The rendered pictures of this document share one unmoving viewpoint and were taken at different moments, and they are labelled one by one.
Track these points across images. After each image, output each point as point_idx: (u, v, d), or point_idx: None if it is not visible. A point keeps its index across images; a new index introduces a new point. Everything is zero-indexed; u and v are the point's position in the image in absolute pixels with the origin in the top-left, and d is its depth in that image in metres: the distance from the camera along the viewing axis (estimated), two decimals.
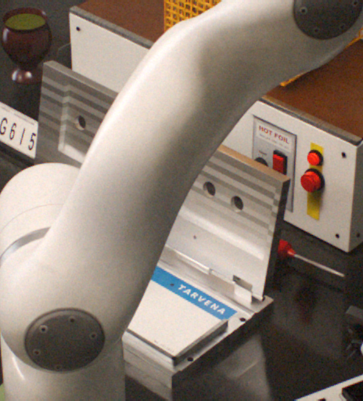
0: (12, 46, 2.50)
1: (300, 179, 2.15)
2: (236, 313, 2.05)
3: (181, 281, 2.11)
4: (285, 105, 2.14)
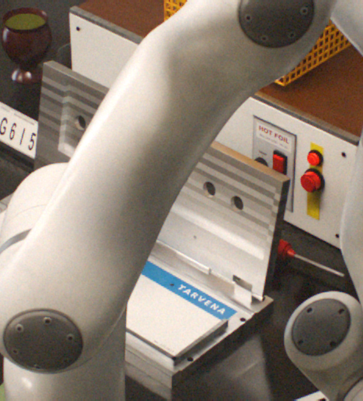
0: (12, 46, 2.50)
1: (300, 179, 2.15)
2: (236, 313, 2.05)
3: (181, 281, 2.11)
4: (285, 105, 2.14)
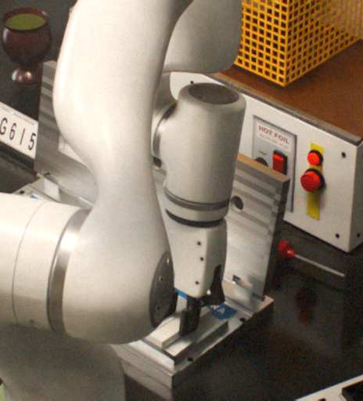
0: (12, 46, 2.50)
1: (300, 179, 2.15)
2: (236, 313, 2.05)
3: None
4: (285, 105, 2.14)
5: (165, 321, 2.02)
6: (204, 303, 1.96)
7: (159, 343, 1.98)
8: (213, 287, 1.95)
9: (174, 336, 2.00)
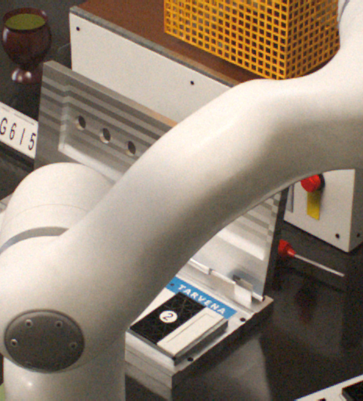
0: (12, 46, 2.50)
1: (300, 179, 2.15)
2: (236, 313, 2.05)
3: (181, 281, 2.11)
4: None
5: (177, 331, 2.01)
6: None
7: (171, 355, 1.98)
8: None
9: (186, 347, 1.99)
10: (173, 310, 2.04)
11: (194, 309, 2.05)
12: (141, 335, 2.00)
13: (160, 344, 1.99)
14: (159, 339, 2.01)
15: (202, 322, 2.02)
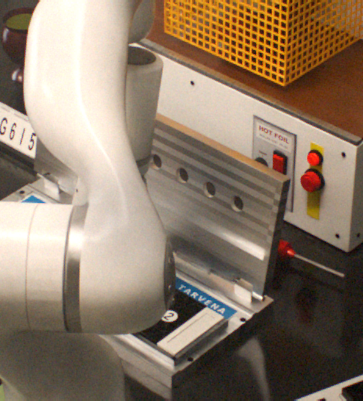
0: (12, 46, 2.50)
1: (300, 179, 2.15)
2: (236, 313, 2.05)
3: (181, 281, 2.11)
4: (285, 105, 2.14)
5: (177, 331, 2.01)
6: None
7: (171, 355, 1.98)
8: None
9: (186, 347, 1.99)
10: (174, 309, 2.04)
11: (195, 308, 2.05)
12: (142, 334, 2.00)
13: (160, 344, 1.99)
14: (159, 338, 2.01)
15: (202, 322, 2.02)
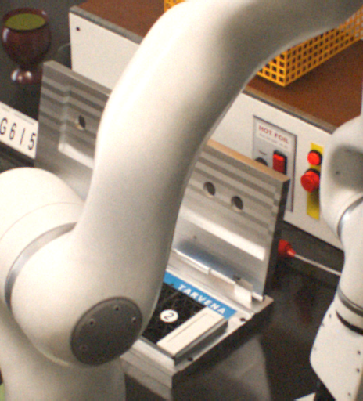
0: (12, 46, 2.50)
1: (300, 179, 2.15)
2: (236, 313, 2.05)
3: (181, 281, 2.11)
4: (285, 105, 2.14)
5: (177, 331, 2.01)
6: None
7: (171, 355, 1.98)
8: None
9: (186, 347, 1.99)
10: (174, 309, 2.04)
11: (195, 308, 2.05)
12: (142, 334, 2.00)
13: (160, 344, 1.99)
14: (159, 338, 2.01)
15: (202, 322, 2.02)
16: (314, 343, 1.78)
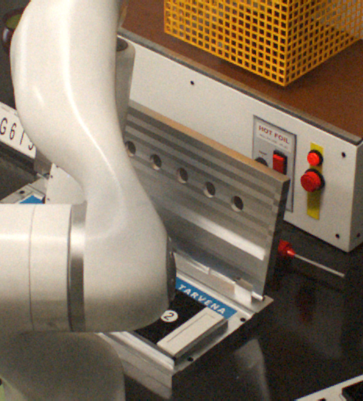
0: None
1: (300, 179, 2.15)
2: (236, 313, 2.05)
3: (181, 281, 2.11)
4: (285, 105, 2.14)
5: (177, 331, 2.01)
6: None
7: (171, 355, 1.98)
8: None
9: (186, 347, 1.99)
10: (174, 309, 2.04)
11: (195, 308, 2.05)
12: (142, 334, 2.00)
13: (160, 344, 1.99)
14: (159, 338, 2.01)
15: (202, 322, 2.02)
16: (45, 195, 2.09)
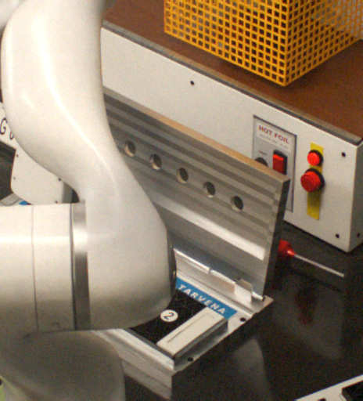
0: None
1: (300, 179, 2.15)
2: (236, 313, 2.05)
3: (181, 281, 2.11)
4: (285, 105, 2.14)
5: (177, 331, 2.01)
6: None
7: (171, 355, 1.98)
8: None
9: (186, 346, 1.99)
10: (174, 309, 2.04)
11: (195, 308, 2.05)
12: (142, 334, 2.01)
13: (160, 343, 1.99)
14: (159, 337, 2.01)
15: (202, 322, 2.02)
16: (12, 174, 2.13)
